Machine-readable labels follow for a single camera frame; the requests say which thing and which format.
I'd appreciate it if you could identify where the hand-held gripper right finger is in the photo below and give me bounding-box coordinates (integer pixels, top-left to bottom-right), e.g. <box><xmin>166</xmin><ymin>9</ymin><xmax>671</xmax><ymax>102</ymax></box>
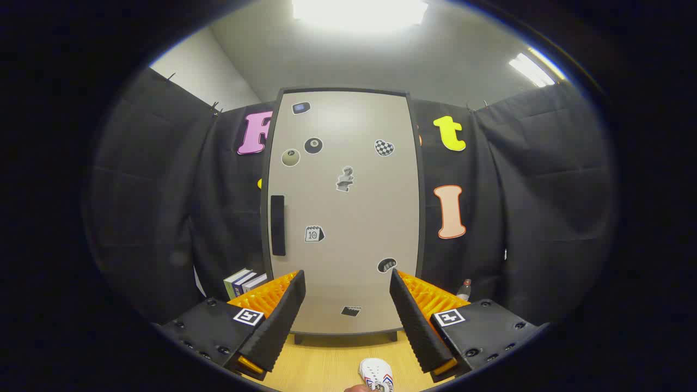
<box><xmin>389</xmin><ymin>268</ymin><xmax>548</xmax><ymax>383</ymax></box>

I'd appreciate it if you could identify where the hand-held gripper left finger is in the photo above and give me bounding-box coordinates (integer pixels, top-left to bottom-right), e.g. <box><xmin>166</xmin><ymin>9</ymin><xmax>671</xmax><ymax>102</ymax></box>
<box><xmin>158</xmin><ymin>269</ymin><xmax>307</xmax><ymax>382</ymax></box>

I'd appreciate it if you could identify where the white striped shoe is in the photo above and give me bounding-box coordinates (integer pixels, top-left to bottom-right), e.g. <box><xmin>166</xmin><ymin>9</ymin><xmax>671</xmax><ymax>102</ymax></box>
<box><xmin>358</xmin><ymin>358</ymin><xmax>394</xmax><ymax>392</ymax></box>

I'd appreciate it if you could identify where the black door handle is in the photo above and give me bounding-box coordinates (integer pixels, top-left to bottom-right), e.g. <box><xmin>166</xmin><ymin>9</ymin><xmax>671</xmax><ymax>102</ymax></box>
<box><xmin>271</xmin><ymin>195</ymin><xmax>286</xmax><ymax>256</ymax></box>

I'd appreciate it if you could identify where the dark grey shoe cabinet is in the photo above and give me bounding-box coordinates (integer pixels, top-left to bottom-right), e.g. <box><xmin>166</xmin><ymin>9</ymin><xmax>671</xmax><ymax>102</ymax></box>
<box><xmin>260</xmin><ymin>87</ymin><xmax>426</xmax><ymax>345</ymax></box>

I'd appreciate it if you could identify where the beige shoe cabinet door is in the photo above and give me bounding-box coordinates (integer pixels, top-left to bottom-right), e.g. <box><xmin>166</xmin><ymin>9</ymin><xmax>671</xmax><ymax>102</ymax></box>
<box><xmin>266</xmin><ymin>90</ymin><xmax>421</xmax><ymax>334</ymax></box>

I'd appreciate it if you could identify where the dark blue book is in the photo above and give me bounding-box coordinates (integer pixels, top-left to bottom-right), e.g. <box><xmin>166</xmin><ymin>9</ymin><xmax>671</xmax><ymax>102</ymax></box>
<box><xmin>233</xmin><ymin>272</ymin><xmax>258</xmax><ymax>297</ymax></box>

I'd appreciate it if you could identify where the black backdrop cloth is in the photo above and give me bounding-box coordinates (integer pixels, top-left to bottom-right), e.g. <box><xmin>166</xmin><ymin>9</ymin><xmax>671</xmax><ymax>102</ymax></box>
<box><xmin>82</xmin><ymin>68</ymin><xmax>619</xmax><ymax>327</ymax></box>

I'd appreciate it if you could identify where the narrow ceiling light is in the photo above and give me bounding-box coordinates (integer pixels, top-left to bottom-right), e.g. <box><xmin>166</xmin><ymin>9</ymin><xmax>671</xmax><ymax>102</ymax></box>
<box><xmin>509</xmin><ymin>52</ymin><xmax>556</xmax><ymax>88</ymax></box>

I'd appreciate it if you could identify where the large ceiling light panel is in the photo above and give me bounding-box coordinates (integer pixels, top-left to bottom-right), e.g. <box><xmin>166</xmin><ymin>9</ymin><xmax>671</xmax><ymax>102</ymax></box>
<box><xmin>292</xmin><ymin>0</ymin><xmax>429</xmax><ymax>30</ymax></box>

